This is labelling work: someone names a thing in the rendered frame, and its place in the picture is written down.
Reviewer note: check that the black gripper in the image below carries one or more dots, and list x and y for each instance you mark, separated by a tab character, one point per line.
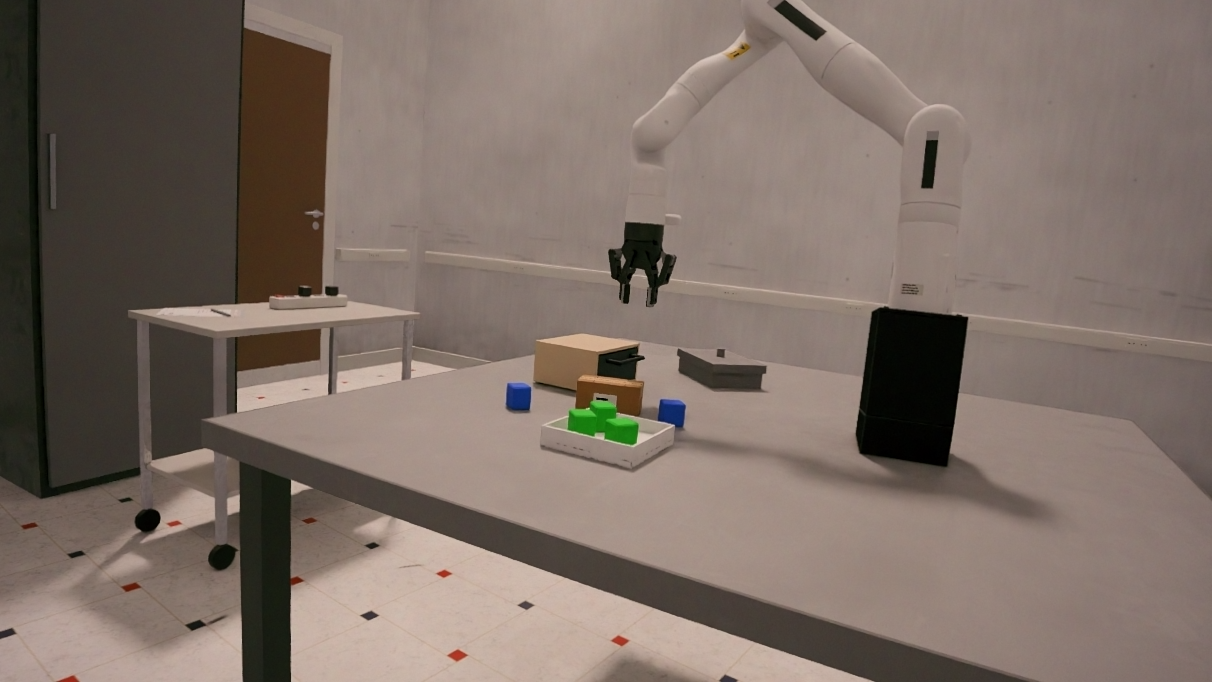
642	249

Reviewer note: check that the small blue block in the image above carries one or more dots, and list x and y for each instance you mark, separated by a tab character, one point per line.
518	396
672	412

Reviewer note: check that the green block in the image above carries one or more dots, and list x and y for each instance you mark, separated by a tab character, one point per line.
621	430
603	411
582	421

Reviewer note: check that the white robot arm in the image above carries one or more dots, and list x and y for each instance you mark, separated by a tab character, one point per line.
934	150

